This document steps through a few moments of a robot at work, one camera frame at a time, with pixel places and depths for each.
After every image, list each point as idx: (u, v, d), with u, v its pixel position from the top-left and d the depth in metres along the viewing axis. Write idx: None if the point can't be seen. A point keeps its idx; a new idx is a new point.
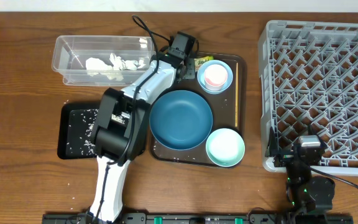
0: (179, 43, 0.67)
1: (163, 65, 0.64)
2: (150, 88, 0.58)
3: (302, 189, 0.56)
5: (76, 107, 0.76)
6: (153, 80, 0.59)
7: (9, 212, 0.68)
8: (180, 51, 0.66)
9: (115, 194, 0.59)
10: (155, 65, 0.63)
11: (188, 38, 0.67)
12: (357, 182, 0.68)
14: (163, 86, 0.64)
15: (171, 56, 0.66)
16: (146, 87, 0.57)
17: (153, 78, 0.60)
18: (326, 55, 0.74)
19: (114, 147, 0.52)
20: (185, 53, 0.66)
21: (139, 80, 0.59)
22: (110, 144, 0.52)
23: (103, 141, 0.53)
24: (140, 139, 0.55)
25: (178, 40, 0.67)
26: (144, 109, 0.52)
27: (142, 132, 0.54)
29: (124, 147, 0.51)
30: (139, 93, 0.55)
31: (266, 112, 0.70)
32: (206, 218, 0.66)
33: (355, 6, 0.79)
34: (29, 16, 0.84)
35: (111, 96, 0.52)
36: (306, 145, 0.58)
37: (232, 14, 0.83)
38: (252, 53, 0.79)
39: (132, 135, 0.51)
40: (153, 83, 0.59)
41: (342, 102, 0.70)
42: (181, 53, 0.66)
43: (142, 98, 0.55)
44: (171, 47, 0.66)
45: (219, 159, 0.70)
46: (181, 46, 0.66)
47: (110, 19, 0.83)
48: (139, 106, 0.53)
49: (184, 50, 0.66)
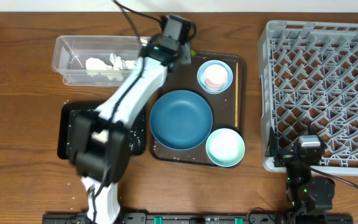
0: (171, 29, 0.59)
1: (150, 65, 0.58)
2: (132, 99, 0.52)
3: (302, 189, 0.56)
5: (76, 106, 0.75)
6: (135, 91, 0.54)
7: (9, 212, 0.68)
8: (173, 40, 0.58)
9: (107, 206, 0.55)
10: (141, 67, 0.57)
11: (181, 23, 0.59)
12: (357, 182, 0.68)
14: (149, 91, 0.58)
15: (162, 47, 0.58)
16: (127, 102, 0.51)
17: (137, 87, 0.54)
18: (326, 55, 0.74)
19: (93, 172, 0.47)
20: (179, 42, 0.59)
21: (120, 92, 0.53)
22: (89, 168, 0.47)
23: (81, 165, 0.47)
24: (123, 160, 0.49)
25: (170, 26, 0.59)
26: (122, 130, 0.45)
27: (123, 155, 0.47)
29: (104, 172, 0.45)
30: (119, 107, 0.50)
31: (266, 112, 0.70)
32: (207, 218, 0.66)
33: (355, 6, 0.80)
34: (29, 16, 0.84)
35: (83, 119, 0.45)
36: (306, 145, 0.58)
37: (231, 14, 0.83)
38: (252, 53, 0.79)
39: (109, 161, 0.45)
40: (137, 94, 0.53)
41: (342, 102, 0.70)
42: (174, 42, 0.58)
43: (122, 115, 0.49)
44: (163, 36, 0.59)
45: (219, 159, 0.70)
46: (173, 34, 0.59)
47: (110, 19, 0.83)
48: (115, 128, 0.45)
49: (178, 38, 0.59)
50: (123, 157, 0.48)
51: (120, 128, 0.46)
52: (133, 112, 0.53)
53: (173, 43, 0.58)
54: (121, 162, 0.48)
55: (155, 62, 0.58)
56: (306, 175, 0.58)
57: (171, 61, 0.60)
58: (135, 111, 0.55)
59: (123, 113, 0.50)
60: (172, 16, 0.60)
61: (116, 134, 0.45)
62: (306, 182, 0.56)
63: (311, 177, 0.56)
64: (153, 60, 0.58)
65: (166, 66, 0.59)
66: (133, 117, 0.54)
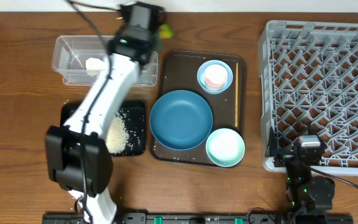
0: (138, 18, 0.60)
1: (117, 64, 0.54)
2: (103, 106, 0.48)
3: (302, 189, 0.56)
5: (76, 106, 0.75)
6: (105, 96, 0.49)
7: (9, 212, 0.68)
8: (141, 28, 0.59)
9: (100, 209, 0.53)
10: (108, 67, 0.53)
11: (148, 10, 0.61)
12: (357, 182, 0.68)
14: (122, 93, 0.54)
15: (130, 38, 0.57)
16: (97, 110, 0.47)
17: (107, 89, 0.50)
18: (326, 55, 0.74)
19: (76, 186, 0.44)
20: (148, 30, 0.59)
21: (88, 99, 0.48)
22: (72, 183, 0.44)
23: (63, 180, 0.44)
24: (106, 168, 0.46)
25: (137, 16, 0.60)
26: (96, 142, 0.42)
27: (104, 162, 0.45)
29: (85, 186, 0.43)
30: (89, 118, 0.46)
31: (266, 112, 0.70)
32: (207, 218, 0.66)
33: (355, 6, 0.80)
34: (28, 16, 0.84)
35: (52, 138, 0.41)
36: (306, 145, 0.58)
37: (231, 14, 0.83)
38: (252, 53, 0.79)
39: (92, 172, 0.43)
40: (108, 99, 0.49)
41: (342, 102, 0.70)
42: (143, 30, 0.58)
43: (93, 127, 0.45)
44: (130, 26, 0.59)
45: (219, 159, 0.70)
46: (142, 22, 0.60)
47: (110, 19, 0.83)
48: (88, 141, 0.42)
49: (146, 25, 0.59)
50: (105, 165, 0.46)
51: (94, 140, 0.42)
52: (107, 118, 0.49)
53: (142, 31, 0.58)
54: (104, 172, 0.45)
55: (124, 60, 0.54)
56: (306, 175, 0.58)
57: (142, 50, 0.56)
58: (110, 116, 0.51)
59: (96, 124, 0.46)
60: (139, 4, 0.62)
61: (90, 148, 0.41)
62: (306, 182, 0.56)
63: (311, 177, 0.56)
64: (122, 57, 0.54)
65: (137, 60, 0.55)
66: (108, 124, 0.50)
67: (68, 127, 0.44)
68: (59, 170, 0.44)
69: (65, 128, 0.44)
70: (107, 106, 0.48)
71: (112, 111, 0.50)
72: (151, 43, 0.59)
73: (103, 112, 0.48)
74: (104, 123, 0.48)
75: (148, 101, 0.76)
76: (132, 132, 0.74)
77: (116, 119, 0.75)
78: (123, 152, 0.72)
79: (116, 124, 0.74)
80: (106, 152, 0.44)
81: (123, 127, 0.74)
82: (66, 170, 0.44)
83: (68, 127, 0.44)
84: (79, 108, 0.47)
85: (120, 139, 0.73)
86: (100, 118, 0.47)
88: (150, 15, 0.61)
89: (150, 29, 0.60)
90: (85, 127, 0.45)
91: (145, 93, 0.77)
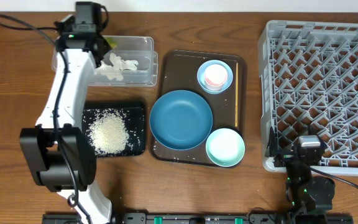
0: (81, 14, 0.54)
1: (73, 58, 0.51)
2: (69, 99, 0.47)
3: (302, 189, 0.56)
5: None
6: (68, 89, 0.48)
7: (9, 212, 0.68)
8: (87, 24, 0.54)
9: (97, 208, 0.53)
10: (63, 63, 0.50)
11: (91, 4, 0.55)
12: (357, 182, 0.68)
14: (86, 81, 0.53)
15: (78, 35, 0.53)
16: (64, 104, 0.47)
17: (68, 83, 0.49)
18: (326, 55, 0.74)
19: (63, 182, 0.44)
20: (95, 25, 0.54)
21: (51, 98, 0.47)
22: (59, 182, 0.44)
23: (50, 182, 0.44)
24: (88, 158, 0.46)
25: (79, 12, 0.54)
26: (70, 132, 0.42)
27: (85, 152, 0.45)
29: (72, 178, 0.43)
30: (59, 116, 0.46)
31: (266, 112, 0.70)
32: (207, 218, 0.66)
33: (355, 6, 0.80)
34: (28, 16, 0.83)
35: (25, 139, 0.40)
36: (306, 145, 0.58)
37: (231, 14, 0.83)
38: (252, 53, 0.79)
39: (76, 162, 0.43)
40: (71, 91, 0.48)
41: (342, 102, 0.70)
42: (89, 26, 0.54)
43: (66, 118, 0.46)
44: (75, 25, 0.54)
45: (219, 159, 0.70)
46: (86, 18, 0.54)
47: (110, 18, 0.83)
48: (63, 132, 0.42)
49: (92, 21, 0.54)
50: (87, 155, 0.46)
51: (69, 130, 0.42)
52: (78, 108, 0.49)
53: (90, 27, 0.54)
54: (87, 162, 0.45)
55: (78, 53, 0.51)
56: (306, 175, 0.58)
57: (94, 43, 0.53)
58: (80, 106, 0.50)
59: (66, 116, 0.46)
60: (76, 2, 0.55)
61: (66, 138, 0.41)
62: (306, 182, 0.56)
63: (311, 177, 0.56)
64: (74, 51, 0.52)
65: (90, 51, 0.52)
66: (81, 112, 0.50)
67: (40, 126, 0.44)
68: (43, 172, 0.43)
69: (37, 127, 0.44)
70: (72, 97, 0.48)
71: (79, 100, 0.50)
72: (100, 37, 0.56)
73: (69, 104, 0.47)
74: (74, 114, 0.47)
75: (148, 101, 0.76)
76: (132, 132, 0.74)
77: (116, 119, 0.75)
78: (123, 152, 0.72)
79: (116, 124, 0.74)
80: (84, 141, 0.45)
81: (123, 127, 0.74)
82: (51, 170, 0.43)
83: (40, 126, 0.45)
84: (46, 106, 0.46)
85: (120, 139, 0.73)
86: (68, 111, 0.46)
88: (100, 14, 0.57)
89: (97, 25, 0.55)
90: (57, 121, 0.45)
91: (145, 93, 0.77)
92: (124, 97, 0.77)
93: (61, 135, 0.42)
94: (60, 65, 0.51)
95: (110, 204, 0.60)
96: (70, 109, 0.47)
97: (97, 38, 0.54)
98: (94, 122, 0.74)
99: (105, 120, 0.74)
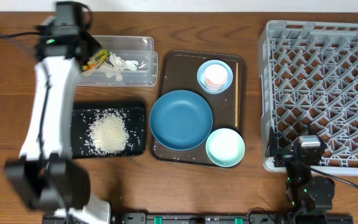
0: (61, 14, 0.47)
1: (54, 68, 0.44)
2: (55, 121, 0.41)
3: (302, 188, 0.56)
5: (76, 106, 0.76)
6: (51, 108, 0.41)
7: (9, 212, 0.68)
8: (68, 25, 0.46)
9: (95, 218, 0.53)
10: (43, 76, 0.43)
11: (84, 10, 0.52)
12: (357, 182, 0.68)
14: (71, 93, 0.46)
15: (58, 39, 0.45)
16: (50, 126, 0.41)
17: (51, 100, 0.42)
18: (326, 55, 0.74)
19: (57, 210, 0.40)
20: (77, 27, 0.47)
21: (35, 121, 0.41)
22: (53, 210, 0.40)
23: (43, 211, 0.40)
24: (81, 181, 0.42)
25: (59, 12, 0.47)
26: (61, 161, 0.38)
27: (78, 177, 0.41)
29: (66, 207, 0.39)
30: (43, 144, 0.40)
31: (266, 112, 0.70)
32: (206, 218, 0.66)
33: (355, 6, 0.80)
34: (28, 16, 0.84)
35: (11, 173, 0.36)
36: (306, 145, 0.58)
37: (231, 14, 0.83)
38: (252, 53, 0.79)
39: (70, 192, 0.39)
40: (56, 109, 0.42)
41: (342, 102, 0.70)
42: (71, 27, 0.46)
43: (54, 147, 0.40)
44: (55, 27, 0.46)
45: (219, 159, 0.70)
46: (66, 19, 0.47)
47: (110, 19, 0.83)
48: (53, 162, 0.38)
49: (73, 22, 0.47)
50: (80, 178, 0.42)
51: (59, 160, 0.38)
52: (65, 128, 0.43)
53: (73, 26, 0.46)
54: (80, 185, 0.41)
55: (59, 61, 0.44)
56: (306, 174, 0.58)
57: (76, 46, 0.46)
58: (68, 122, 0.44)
59: (54, 139, 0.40)
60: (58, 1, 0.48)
61: (56, 169, 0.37)
62: (306, 180, 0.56)
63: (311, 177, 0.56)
64: (55, 60, 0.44)
65: (73, 58, 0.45)
66: (69, 133, 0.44)
67: (25, 158, 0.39)
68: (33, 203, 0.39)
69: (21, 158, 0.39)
70: (58, 117, 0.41)
71: (67, 119, 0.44)
72: (84, 38, 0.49)
73: (56, 126, 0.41)
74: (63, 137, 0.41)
75: (148, 101, 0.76)
76: (132, 132, 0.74)
77: (116, 119, 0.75)
78: (123, 152, 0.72)
79: (116, 124, 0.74)
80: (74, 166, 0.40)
81: (123, 127, 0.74)
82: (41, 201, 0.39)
83: (25, 157, 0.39)
84: (28, 130, 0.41)
85: (120, 139, 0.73)
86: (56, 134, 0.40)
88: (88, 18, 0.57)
89: (79, 25, 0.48)
90: (43, 150, 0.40)
91: (145, 93, 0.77)
92: (124, 97, 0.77)
93: (50, 167, 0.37)
94: (40, 79, 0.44)
95: (109, 206, 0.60)
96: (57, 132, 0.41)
97: (79, 41, 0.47)
98: (94, 122, 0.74)
99: (105, 120, 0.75)
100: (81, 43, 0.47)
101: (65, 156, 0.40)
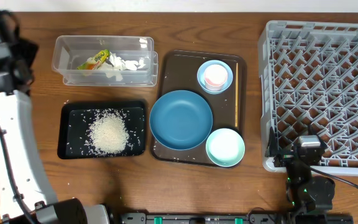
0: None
1: None
2: (27, 168, 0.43)
3: (302, 188, 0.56)
5: (76, 106, 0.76)
6: (15, 160, 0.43)
7: None
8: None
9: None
10: None
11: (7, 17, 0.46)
12: (357, 182, 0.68)
14: (31, 122, 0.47)
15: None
16: (22, 178, 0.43)
17: (10, 149, 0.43)
18: (326, 55, 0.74)
19: None
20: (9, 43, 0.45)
21: (2, 175, 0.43)
22: None
23: None
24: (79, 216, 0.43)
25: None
26: (46, 210, 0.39)
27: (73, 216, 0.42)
29: None
30: (22, 195, 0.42)
31: (266, 112, 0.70)
32: (206, 218, 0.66)
33: (355, 6, 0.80)
34: (28, 16, 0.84)
35: None
36: (306, 145, 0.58)
37: (231, 14, 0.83)
38: (252, 53, 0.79)
39: None
40: (23, 158, 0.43)
41: (341, 102, 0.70)
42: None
43: (32, 193, 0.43)
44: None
45: (219, 159, 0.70)
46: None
47: (110, 19, 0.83)
48: (38, 213, 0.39)
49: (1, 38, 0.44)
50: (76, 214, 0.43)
51: (45, 209, 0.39)
52: (38, 169, 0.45)
53: (0, 45, 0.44)
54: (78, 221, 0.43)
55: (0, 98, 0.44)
56: (306, 174, 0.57)
57: (13, 69, 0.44)
58: (40, 165, 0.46)
59: (30, 192, 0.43)
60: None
61: (44, 219, 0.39)
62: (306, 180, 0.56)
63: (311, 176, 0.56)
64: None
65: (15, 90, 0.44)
66: (42, 165, 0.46)
67: (7, 217, 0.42)
68: None
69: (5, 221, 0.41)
70: (27, 166, 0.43)
71: (35, 155, 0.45)
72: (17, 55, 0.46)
73: (28, 175, 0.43)
74: (40, 182, 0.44)
75: (148, 101, 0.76)
76: (131, 132, 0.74)
77: (116, 119, 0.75)
78: (123, 152, 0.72)
79: (116, 124, 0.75)
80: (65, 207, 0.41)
81: (123, 127, 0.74)
82: None
83: (7, 216, 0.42)
84: (2, 187, 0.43)
85: (120, 139, 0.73)
86: (30, 183, 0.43)
88: (7, 23, 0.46)
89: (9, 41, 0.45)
90: (24, 203, 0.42)
91: (145, 93, 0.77)
92: (124, 97, 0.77)
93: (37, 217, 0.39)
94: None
95: (104, 208, 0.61)
96: (32, 182, 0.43)
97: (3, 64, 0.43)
98: (94, 122, 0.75)
99: (105, 120, 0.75)
100: (17, 67, 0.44)
101: (54, 205, 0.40)
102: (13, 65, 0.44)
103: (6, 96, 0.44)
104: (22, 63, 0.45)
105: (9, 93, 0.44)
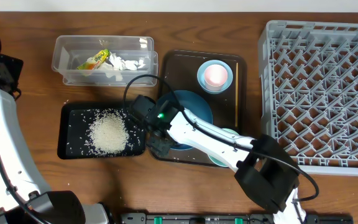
0: None
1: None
2: (15, 158, 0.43)
3: (158, 111, 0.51)
5: (76, 107, 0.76)
6: (5, 152, 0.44)
7: None
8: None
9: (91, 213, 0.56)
10: None
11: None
12: (357, 182, 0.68)
14: (16, 119, 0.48)
15: None
16: (13, 170, 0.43)
17: None
18: (326, 55, 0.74)
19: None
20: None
21: None
22: None
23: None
24: (74, 209, 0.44)
25: None
26: (41, 199, 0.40)
27: (67, 206, 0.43)
29: None
30: (14, 188, 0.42)
31: (266, 112, 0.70)
32: (207, 218, 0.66)
33: (355, 6, 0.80)
34: (28, 16, 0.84)
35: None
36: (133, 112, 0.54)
37: (231, 14, 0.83)
38: (252, 53, 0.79)
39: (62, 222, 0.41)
40: (11, 150, 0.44)
41: (342, 102, 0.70)
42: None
43: (25, 183, 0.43)
44: None
45: None
46: None
47: (110, 20, 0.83)
48: (33, 200, 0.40)
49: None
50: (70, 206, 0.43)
51: (39, 198, 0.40)
52: (28, 162, 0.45)
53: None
54: (72, 211, 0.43)
55: None
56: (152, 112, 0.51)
57: None
58: (32, 160, 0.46)
59: (22, 183, 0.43)
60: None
61: (38, 207, 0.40)
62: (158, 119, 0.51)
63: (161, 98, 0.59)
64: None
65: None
66: (32, 157, 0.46)
67: (3, 211, 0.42)
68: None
69: (0, 213, 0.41)
70: (15, 157, 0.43)
71: (25, 148, 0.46)
72: None
73: (20, 167, 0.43)
74: (31, 173, 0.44)
75: None
76: (131, 132, 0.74)
77: (116, 119, 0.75)
78: (123, 152, 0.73)
79: (116, 124, 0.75)
80: (59, 194, 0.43)
81: (123, 127, 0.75)
82: None
83: (2, 210, 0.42)
84: None
85: (120, 139, 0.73)
86: (22, 175, 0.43)
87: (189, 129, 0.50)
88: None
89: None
90: (18, 195, 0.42)
91: (145, 92, 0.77)
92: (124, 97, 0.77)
93: (32, 207, 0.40)
94: None
95: (101, 206, 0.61)
96: (23, 173, 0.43)
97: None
98: (94, 122, 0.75)
99: (105, 120, 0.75)
100: None
101: (47, 193, 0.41)
102: None
103: None
104: (2, 65, 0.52)
105: None
